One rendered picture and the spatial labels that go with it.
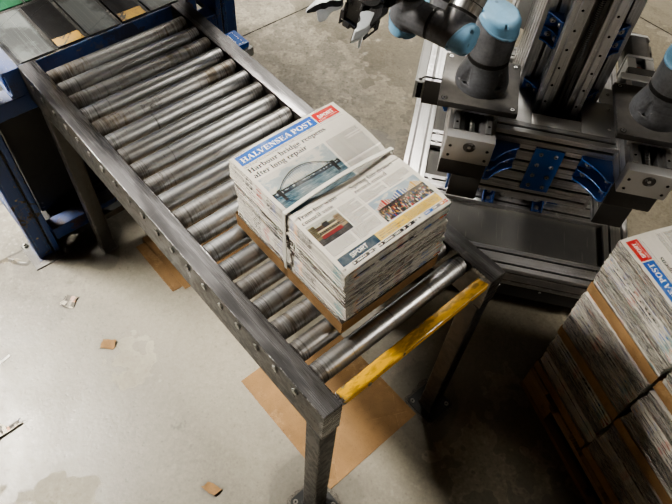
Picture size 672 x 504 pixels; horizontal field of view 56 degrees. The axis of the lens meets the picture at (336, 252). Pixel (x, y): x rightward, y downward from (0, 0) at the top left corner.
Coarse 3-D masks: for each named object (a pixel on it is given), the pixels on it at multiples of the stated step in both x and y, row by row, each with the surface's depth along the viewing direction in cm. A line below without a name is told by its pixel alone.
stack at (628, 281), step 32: (640, 256) 145; (608, 288) 157; (640, 288) 146; (576, 320) 173; (640, 320) 149; (544, 352) 195; (608, 352) 163; (544, 384) 200; (576, 384) 183; (608, 384) 167; (640, 384) 154; (544, 416) 204; (576, 416) 186; (608, 416) 171; (640, 416) 157; (576, 448) 191; (608, 448) 175; (640, 448) 161; (576, 480) 195; (608, 480) 178; (640, 480) 164
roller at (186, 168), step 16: (272, 112) 172; (288, 112) 172; (256, 128) 168; (272, 128) 170; (224, 144) 163; (240, 144) 166; (192, 160) 159; (208, 160) 161; (160, 176) 156; (176, 176) 157; (192, 176) 161; (160, 192) 156
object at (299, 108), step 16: (176, 16) 198; (192, 16) 194; (208, 32) 190; (224, 48) 186; (240, 48) 186; (240, 64) 182; (256, 64) 183; (256, 80) 179; (272, 80) 179; (288, 96) 175; (304, 112) 172; (448, 224) 152; (448, 240) 149; (464, 240) 149; (448, 256) 150; (464, 256) 146; (480, 256) 146; (480, 272) 144; (496, 272) 144; (464, 288) 152; (496, 288) 149; (480, 304) 151
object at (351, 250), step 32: (352, 192) 126; (384, 192) 126; (416, 192) 126; (320, 224) 120; (352, 224) 121; (384, 224) 121; (416, 224) 121; (320, 256) 118; (352, 256) 116; (384, 256) 121; (416, 256) 131; (320, 288) 128; (352, 288) 119; (384, 288) 131
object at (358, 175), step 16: (352, 160) 131; (384, 160) 131; (352, 176) 128; (368, 176) 128; (304, 192) 125; (320, 192) 125; (336, 192) 125; (304, 208) 123; (288, 224) 123; (288, 240) 128; (288, 256) 134
